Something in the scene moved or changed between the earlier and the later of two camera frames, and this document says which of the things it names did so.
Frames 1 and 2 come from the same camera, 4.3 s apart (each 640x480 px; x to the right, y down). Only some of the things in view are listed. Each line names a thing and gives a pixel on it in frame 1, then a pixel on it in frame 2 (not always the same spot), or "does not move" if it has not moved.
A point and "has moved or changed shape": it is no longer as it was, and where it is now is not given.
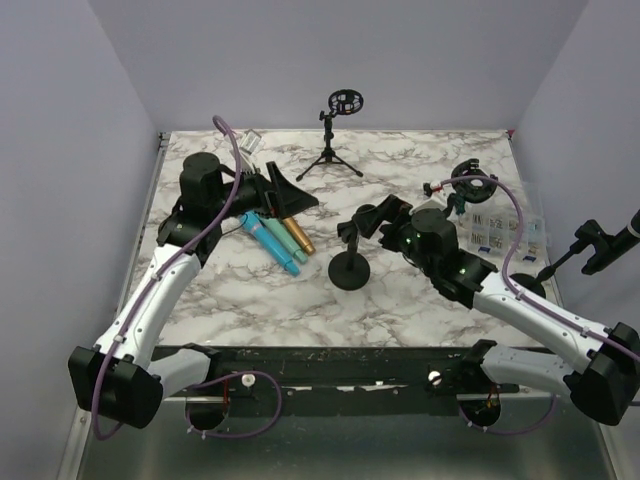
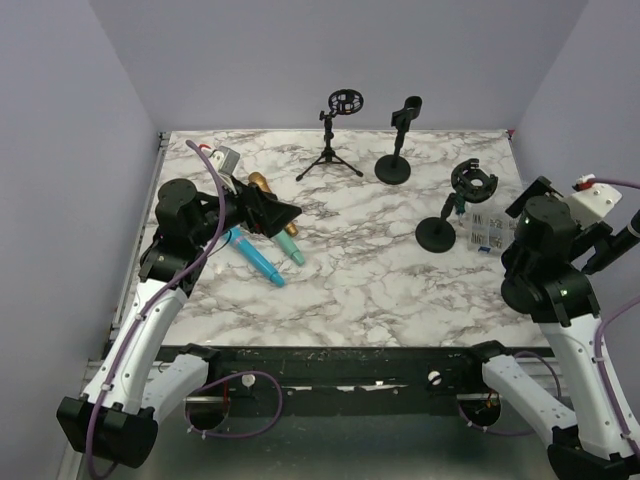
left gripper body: x=251 y=195 does not move
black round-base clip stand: x=350 y=270 → x=395 y=168
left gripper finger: x=290 y=199 → x=269 y=214
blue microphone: x=252 y=224 → x=245 y=246
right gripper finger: x=392 y=209 → x=540 y=186
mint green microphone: x=277 y=227 does not move
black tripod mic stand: x=342 y=102 does not move
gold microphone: x=299 y=235 has moved or changed shape
